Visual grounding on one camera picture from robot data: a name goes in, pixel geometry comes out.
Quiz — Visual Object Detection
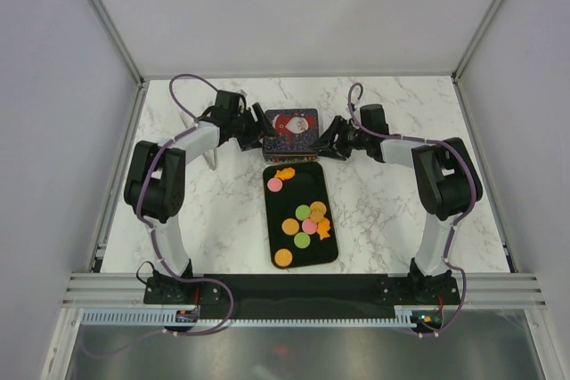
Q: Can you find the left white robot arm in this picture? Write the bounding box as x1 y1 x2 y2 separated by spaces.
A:
124 90 277 303

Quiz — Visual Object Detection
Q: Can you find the black rectangular tray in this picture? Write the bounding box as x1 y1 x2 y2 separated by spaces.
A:
263 162 339 270

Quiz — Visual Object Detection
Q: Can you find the dotted tan cookie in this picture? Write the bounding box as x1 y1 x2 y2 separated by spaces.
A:
281 218 300 236
310 201 327 215

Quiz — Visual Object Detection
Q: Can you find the orange fish cookie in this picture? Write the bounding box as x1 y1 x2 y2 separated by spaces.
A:
316 217 331 240
274 167 296 181

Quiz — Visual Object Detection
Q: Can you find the square cookie tin box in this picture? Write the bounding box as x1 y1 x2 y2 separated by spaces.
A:
262 150 318 165

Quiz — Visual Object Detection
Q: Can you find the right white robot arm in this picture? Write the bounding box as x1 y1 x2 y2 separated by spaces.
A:
313 104 483 304

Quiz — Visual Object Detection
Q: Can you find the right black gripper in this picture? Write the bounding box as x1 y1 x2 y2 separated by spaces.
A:
309 116 369 162

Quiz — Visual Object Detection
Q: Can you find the pink round cookie upper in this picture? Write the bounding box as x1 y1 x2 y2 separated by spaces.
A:
267 177 283 192

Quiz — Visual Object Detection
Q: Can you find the tan leaf cookie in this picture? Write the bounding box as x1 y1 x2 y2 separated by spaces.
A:
309 210 326 224

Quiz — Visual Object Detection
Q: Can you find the green round cookie lower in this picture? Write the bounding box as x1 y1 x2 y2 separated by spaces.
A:
294 232 311 249

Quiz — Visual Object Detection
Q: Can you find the green round cookie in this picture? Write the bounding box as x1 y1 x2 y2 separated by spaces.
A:
294 232 311 249
295 205 311 221

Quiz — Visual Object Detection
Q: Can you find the green round cookie upper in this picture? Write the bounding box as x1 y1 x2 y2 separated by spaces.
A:
295 205 311 221

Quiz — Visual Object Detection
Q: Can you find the gold tin lid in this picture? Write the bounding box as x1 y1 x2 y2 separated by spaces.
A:
262 108 320 157

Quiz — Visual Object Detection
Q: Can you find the pink round cookie lower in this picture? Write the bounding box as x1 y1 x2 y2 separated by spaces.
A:
302 218 318 235

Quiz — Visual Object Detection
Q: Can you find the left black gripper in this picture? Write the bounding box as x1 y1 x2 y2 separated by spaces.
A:
230 105 279 153

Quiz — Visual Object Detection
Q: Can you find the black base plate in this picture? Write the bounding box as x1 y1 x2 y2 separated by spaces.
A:
143 273 460 319

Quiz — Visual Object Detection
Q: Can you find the dotted orange cookie bottom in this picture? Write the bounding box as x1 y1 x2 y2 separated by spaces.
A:
273 248 293 268

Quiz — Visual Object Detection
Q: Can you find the dotted tan cookie upper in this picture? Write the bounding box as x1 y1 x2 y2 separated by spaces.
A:
310 201 327 215

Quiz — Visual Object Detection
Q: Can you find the orange fish cookie upper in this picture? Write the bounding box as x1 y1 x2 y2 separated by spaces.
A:
274 167 296 181

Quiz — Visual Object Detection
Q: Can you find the grey slotted cable duct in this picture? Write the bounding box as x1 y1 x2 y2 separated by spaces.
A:
81 307 425 328

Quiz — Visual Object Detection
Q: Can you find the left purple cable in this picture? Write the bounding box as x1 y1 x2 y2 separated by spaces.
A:
135 73 235 336

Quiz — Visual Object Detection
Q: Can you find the pink round cookie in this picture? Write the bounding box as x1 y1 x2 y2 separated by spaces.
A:
267 177 283 192
302 218 318 235

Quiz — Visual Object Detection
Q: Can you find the orange fish cookie lower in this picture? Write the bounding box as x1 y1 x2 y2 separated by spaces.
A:
316 217 331 240

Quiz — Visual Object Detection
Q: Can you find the dotted tan cookie middle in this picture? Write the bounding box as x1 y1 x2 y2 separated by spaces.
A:
281 218 300 236

